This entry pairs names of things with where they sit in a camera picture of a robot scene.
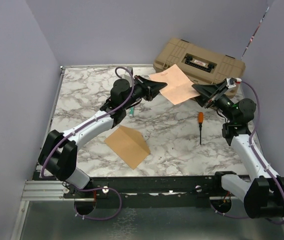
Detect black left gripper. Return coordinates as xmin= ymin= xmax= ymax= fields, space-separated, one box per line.
xmin=122 ymin=75 xmax=167 ymax=110

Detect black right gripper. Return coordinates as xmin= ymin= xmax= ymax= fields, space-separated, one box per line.
xmin=189 ymin=80 xmax=236 ymax=122

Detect cream paper letter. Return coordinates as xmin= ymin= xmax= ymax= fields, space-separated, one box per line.
xmin=149 ymin=64 xmax=200 ymax=105

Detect green white glue stick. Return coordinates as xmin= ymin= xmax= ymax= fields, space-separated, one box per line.
xmin=129 ymin=107 xmax=135 ymax=118

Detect brown paper envelope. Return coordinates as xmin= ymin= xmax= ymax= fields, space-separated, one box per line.
xmin=104 ymin=125 xmax=150 ymax=170

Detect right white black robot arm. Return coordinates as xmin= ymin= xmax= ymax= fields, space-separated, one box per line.
xmin=192 ymin=78 xmax=284 ymax=225

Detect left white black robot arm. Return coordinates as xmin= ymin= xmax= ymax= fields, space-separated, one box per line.
xmin=38 ymin=75 xmax=167 ymax=198

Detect tan plastic tool case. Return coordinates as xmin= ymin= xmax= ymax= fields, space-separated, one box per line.
xmin=153 ymin=38 xmax=246 ymax=85

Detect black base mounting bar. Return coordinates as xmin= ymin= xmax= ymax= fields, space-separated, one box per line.
xmin=31 ymin=170 xmax=252 ymax=208

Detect metal sheet front shelf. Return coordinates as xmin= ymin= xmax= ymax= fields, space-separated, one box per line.
xmin=20 ymin=201 xmax=284 ymax=240

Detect orange handled screwdriver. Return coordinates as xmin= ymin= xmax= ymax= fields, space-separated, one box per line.
xmin=198 ymin=112 xmax=204 ymax=145

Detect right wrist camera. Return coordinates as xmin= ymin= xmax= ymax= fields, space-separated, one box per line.
xmin=226 ymin=77 xmax=242 ymax=89

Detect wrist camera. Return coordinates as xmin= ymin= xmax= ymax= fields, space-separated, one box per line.
xmin=121 ymin=67 xmax=134 ymax=81
xmin=226 ymin=77 xmax=242 ymax=89

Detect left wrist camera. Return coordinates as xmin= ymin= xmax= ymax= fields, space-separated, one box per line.
xmin=121 ymin=67 xmax=134 ymax=81

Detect aluminium table frame rail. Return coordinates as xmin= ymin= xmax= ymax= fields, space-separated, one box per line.
xmin=11 ymin=67 xmax=154 ymax=240

